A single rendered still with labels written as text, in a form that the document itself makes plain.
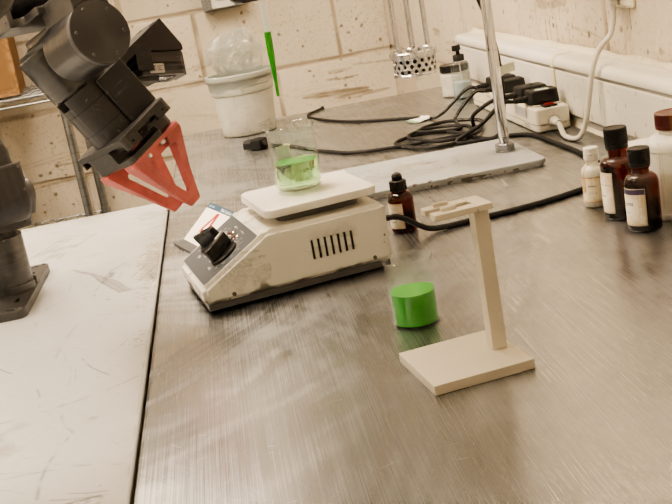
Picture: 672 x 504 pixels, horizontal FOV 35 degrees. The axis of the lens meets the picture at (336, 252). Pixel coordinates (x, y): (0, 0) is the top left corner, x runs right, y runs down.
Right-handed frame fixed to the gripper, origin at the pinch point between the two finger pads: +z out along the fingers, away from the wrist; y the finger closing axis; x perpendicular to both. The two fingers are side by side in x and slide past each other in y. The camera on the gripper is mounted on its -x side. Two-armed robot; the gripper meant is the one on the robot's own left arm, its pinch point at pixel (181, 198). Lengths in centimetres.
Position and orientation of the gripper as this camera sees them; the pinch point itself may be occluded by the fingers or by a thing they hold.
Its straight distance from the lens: 106.6
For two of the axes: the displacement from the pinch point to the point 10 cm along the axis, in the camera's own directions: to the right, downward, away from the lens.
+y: -5.9, 1.3, 8.0
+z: 6.2, 7.1, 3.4
